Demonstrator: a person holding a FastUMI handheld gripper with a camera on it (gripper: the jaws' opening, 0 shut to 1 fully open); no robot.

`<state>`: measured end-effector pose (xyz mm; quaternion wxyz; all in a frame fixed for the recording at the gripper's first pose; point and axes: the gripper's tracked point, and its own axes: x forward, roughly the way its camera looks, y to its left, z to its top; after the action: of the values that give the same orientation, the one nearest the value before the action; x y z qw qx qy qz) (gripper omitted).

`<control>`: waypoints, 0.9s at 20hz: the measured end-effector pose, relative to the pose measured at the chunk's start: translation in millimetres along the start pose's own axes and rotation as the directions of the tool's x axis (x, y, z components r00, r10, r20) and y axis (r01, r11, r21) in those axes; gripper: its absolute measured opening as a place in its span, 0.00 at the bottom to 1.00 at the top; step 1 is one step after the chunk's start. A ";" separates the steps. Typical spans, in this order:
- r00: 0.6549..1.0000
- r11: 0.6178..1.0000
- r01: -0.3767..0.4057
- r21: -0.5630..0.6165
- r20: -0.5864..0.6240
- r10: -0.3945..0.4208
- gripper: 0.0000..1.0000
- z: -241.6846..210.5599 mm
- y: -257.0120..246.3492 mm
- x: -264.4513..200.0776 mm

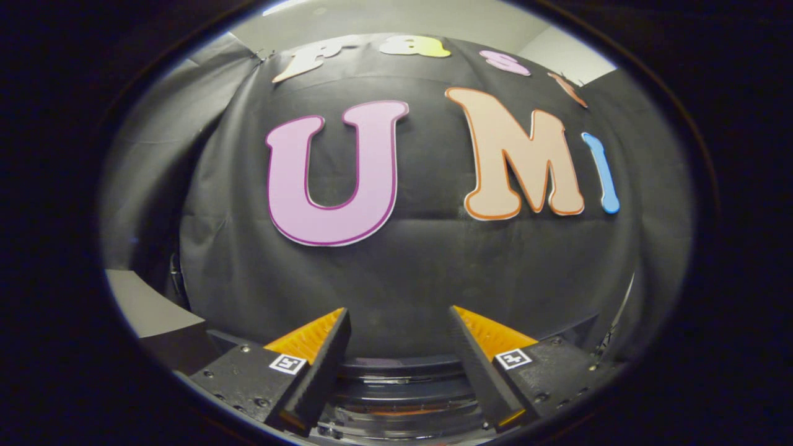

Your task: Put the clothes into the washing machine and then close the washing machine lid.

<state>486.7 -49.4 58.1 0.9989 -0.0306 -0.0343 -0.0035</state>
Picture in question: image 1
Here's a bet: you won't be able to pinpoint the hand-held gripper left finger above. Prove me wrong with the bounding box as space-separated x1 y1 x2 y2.
188 307 353 437

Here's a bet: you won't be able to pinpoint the dark washing machine lid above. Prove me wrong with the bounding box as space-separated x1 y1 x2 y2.
346 354 464 367

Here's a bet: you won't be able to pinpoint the thin cables by backdrop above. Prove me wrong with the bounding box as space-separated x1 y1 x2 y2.
592 273 636 360

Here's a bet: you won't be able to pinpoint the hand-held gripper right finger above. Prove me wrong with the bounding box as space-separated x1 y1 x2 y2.
449 305 621 433

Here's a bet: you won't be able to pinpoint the black backdrop cloth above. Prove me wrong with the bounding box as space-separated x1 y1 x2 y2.
99 31 694 363

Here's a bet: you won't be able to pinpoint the grey washing machine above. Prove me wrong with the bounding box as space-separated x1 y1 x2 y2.
315 365 496 444

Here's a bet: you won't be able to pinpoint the white cabinet with grey top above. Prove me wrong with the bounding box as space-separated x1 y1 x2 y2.
104 268 248 375

